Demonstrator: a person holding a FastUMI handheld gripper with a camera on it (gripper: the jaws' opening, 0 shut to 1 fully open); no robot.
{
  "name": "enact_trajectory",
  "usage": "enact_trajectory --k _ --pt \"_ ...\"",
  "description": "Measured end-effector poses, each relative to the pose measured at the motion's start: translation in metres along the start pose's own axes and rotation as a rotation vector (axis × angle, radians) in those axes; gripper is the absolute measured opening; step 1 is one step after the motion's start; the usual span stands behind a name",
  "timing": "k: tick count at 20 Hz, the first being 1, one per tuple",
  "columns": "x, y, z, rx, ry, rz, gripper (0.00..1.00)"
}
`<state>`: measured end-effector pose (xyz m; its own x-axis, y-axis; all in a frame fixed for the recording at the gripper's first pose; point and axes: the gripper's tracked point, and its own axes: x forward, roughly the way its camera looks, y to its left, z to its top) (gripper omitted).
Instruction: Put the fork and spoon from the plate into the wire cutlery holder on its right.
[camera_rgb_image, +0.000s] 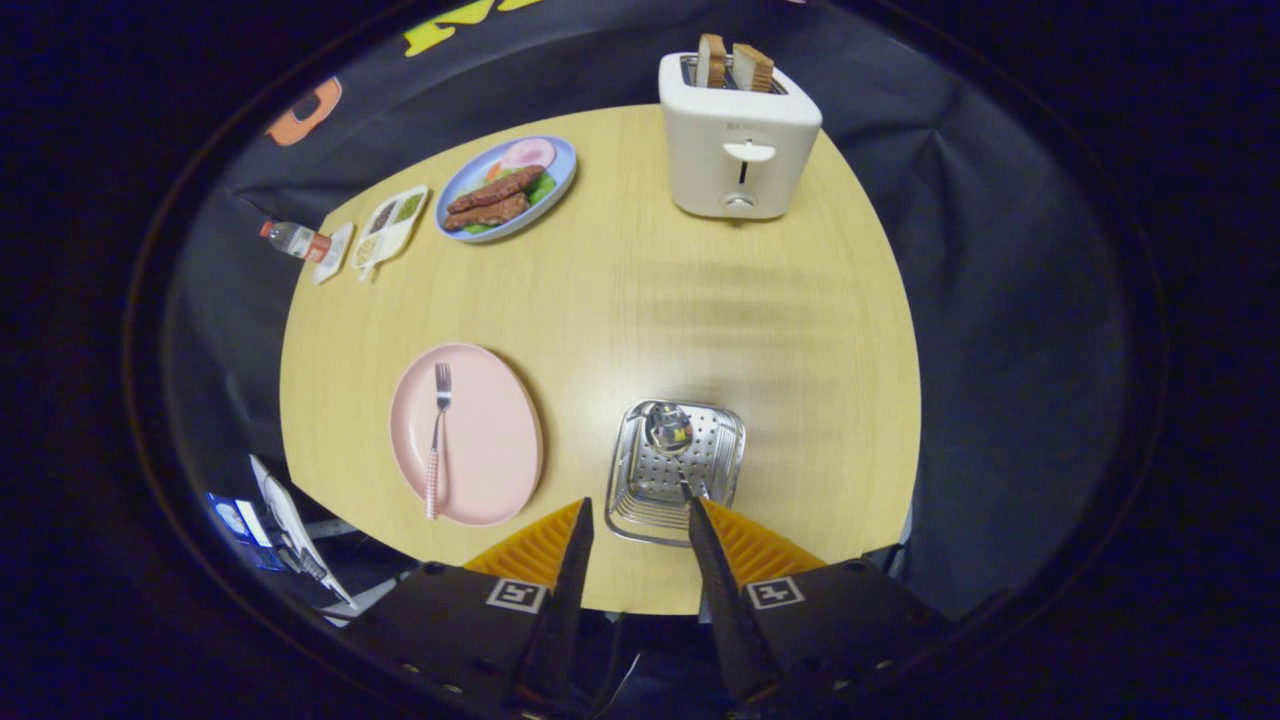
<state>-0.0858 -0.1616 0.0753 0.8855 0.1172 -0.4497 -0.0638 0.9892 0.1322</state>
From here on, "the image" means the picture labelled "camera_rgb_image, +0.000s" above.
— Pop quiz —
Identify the metal wire cutlery rack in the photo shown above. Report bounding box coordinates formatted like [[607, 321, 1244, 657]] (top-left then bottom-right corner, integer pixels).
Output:
[[604, 399, 747, 548]]

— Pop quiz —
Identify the white divided condiment dish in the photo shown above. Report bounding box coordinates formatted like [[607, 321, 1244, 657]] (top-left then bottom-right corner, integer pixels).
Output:
[[350, 185, 429, 283]]

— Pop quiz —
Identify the white toaster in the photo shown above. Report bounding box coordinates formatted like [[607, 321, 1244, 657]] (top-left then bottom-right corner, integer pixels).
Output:
[[658, 52, 823, 221]]

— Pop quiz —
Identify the white board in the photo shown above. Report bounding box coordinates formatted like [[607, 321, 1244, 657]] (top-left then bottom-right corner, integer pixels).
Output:
[[250, 455, 356, 608]]

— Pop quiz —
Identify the blue object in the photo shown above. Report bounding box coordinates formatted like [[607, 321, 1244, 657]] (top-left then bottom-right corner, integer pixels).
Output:
[[207, 492, 286, 572]]

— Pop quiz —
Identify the blue plate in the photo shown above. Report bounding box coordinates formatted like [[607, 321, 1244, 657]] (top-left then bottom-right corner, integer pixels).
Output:
[[435, 136, 578, 243]]

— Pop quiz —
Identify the brown meat strip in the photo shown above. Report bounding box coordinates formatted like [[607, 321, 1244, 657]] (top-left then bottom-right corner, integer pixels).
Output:
[[443, 193, 529, 232], [447, 165, 546, 214]]

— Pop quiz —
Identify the pink ham slice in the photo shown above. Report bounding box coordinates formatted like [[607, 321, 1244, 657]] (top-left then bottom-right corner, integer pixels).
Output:
[[500, 138, 557, 171]]

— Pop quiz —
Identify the small plastic water bottle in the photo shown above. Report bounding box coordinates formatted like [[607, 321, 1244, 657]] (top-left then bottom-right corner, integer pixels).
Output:
[[260, 220, 333, 264]]

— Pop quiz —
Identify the pink plate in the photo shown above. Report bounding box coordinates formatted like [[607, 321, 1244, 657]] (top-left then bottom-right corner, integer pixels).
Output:
[[389, 343, 545, 528]]

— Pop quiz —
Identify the spoon with red checkered handle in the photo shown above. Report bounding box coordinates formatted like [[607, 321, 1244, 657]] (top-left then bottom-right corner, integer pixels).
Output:
[[645, 403, 713, 501]]

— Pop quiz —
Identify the fork with red checkered handle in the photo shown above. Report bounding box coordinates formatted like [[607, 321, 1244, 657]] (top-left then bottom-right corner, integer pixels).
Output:
[[425, 363, 453, 521]]

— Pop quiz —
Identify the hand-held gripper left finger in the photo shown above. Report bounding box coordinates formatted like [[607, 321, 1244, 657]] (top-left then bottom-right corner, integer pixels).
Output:
[[340, 497, 596, 720]]

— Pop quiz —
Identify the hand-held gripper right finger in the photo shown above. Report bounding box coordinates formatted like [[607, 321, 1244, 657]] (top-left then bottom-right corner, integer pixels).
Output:
[[688, 497, 951, 716]]

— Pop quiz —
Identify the white square coaster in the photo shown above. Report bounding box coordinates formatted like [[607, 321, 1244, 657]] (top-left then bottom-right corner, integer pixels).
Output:
[[312, 222, 355, 286]]

